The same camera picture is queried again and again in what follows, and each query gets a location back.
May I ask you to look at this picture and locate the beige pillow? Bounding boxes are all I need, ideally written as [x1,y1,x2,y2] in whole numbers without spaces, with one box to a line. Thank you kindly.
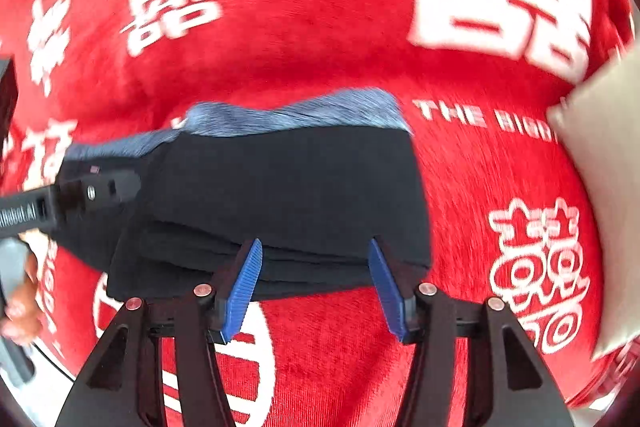
[547,44,639,359]

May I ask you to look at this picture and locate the person left hand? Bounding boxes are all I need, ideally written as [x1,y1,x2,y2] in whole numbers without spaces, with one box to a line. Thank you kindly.
[1,253,42,347]

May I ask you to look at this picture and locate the red blanket with white characters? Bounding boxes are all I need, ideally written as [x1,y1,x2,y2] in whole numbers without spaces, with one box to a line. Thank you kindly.
[1,0,639,426]

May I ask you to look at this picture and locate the black pants with blue trim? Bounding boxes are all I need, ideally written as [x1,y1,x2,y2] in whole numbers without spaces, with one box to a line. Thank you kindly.
[52,89,431,300]

